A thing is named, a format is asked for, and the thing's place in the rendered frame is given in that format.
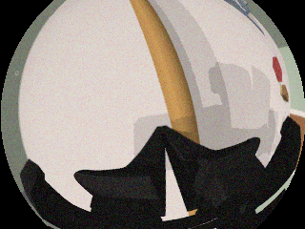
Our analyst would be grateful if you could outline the red rectangular block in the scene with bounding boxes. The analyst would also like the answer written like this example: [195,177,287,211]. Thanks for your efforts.
[272,56,282,83]

